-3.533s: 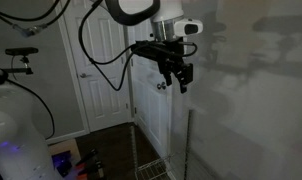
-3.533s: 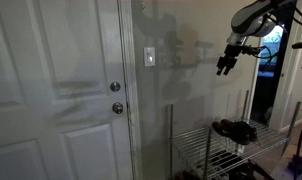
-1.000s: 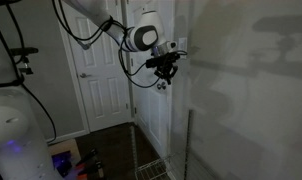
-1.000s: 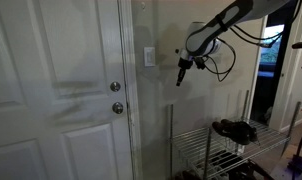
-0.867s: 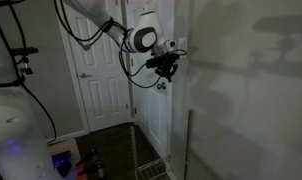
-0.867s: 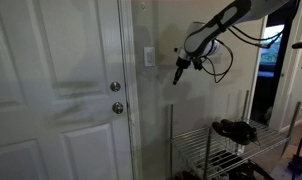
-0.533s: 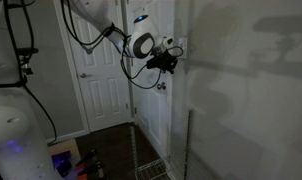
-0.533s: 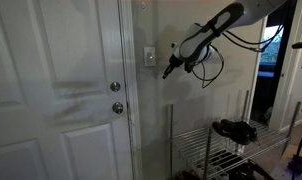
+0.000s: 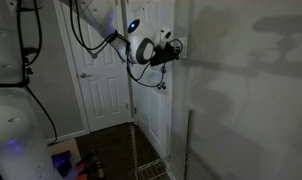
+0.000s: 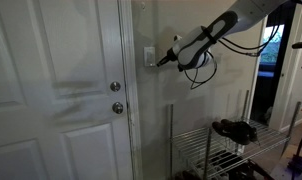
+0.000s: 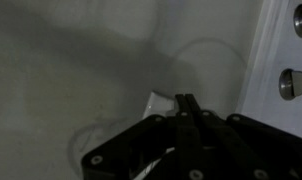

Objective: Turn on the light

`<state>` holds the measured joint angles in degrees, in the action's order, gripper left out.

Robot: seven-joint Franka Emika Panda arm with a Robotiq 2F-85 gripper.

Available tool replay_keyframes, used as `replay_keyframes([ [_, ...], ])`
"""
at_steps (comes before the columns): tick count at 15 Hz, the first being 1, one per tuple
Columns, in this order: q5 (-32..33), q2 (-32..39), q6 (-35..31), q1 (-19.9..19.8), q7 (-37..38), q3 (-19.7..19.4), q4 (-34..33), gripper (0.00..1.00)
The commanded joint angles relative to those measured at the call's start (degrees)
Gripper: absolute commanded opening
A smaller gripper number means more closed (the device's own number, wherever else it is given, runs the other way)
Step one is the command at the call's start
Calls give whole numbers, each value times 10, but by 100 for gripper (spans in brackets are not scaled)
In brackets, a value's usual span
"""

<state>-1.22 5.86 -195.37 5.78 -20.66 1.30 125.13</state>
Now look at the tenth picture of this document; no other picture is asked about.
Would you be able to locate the white doorway trim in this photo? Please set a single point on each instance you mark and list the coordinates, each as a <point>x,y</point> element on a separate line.
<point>287,83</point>

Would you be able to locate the white panelled door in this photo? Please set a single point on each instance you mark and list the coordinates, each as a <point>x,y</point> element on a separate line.
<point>41,100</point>

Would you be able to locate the blue purple base object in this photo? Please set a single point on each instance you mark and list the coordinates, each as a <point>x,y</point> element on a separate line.
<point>297,164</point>

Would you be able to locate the bright window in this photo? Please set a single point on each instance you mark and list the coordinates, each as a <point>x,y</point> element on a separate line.
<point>272,46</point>

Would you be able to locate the dark brown shoe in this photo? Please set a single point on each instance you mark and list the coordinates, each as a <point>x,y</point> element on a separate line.
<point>246,132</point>
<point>224,129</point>

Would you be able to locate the silver door knob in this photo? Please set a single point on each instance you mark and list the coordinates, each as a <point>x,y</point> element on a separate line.
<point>117,108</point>

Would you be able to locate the white door frame trim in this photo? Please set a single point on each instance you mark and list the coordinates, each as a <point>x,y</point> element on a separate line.
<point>131,100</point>

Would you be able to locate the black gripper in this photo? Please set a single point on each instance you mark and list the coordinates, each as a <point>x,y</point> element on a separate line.
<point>172,55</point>

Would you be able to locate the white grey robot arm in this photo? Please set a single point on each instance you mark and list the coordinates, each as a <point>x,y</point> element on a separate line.
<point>224,26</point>

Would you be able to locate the white light switch plate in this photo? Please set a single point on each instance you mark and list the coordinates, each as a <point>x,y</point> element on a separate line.
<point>149,56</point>

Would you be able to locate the silver deadbolt lock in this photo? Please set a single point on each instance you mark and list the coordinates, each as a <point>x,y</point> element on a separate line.
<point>115,86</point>

